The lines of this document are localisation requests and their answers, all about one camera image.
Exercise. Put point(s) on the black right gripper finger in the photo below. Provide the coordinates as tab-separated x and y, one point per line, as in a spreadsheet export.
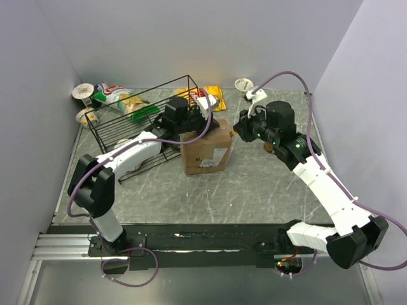
243	117
243	132

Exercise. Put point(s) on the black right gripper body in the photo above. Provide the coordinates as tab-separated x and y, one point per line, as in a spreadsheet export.
259	126

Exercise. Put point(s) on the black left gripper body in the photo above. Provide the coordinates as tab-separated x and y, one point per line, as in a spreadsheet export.
195	121

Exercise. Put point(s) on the brown cardboard express box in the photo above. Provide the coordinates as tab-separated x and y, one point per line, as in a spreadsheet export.
208	154

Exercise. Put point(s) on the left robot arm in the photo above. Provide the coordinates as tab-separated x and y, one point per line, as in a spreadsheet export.
92	186

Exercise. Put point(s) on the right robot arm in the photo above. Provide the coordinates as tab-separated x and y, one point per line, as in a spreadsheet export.
356	232

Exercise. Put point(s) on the orange label tin can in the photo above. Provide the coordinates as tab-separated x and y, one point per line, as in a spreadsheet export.
268	148

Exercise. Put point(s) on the white yogurt cup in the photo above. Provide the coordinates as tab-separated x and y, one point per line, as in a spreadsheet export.
243	85

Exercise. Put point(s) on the yellow chips bag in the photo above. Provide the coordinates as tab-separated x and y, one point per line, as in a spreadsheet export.
192	94

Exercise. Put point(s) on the green wrapped round package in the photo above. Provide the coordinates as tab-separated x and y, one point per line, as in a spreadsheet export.
143	112

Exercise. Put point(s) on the white green bowl container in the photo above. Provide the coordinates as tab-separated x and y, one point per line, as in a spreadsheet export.
122	142

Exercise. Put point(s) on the green white cassava chips bag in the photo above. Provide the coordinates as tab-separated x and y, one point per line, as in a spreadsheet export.
120	98

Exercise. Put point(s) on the blue white small can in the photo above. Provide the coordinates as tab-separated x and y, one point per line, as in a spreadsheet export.
100	87

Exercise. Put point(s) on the white yellow noodle cup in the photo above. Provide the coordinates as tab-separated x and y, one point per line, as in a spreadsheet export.
87	118

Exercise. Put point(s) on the white cup brown lid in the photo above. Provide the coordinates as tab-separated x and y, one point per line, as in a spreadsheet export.
83	92

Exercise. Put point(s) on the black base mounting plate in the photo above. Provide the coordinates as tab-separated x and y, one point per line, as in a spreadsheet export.
116	266

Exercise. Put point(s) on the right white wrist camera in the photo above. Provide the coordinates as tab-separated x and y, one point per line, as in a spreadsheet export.
255	97

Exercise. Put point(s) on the black wire rack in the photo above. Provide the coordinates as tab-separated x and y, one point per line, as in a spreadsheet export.
114	125

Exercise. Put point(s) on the aluminium rail frame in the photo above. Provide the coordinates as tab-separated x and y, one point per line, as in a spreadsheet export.
60	246

